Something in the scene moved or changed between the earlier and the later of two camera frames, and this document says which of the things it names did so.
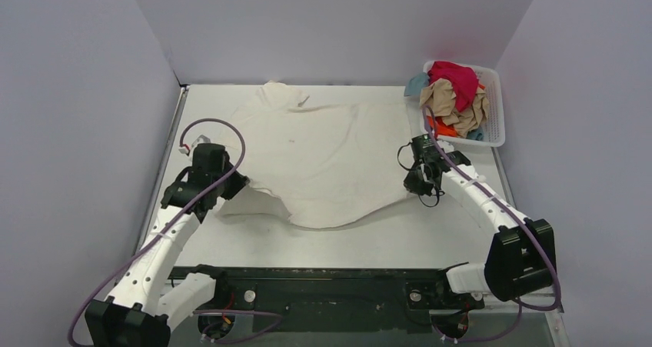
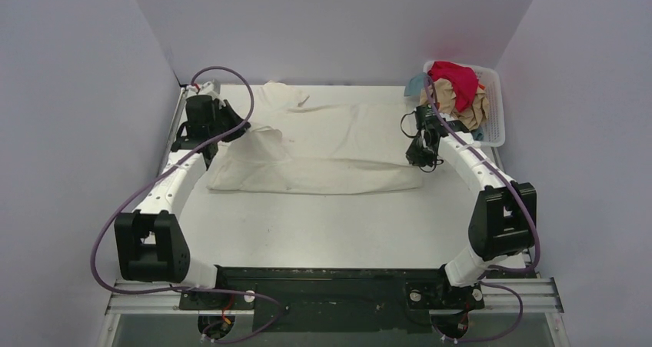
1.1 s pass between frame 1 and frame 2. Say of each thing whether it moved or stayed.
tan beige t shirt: stayed
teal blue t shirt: stayed
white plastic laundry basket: stayed
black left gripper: moved
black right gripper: moved
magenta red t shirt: stayed
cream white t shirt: moved
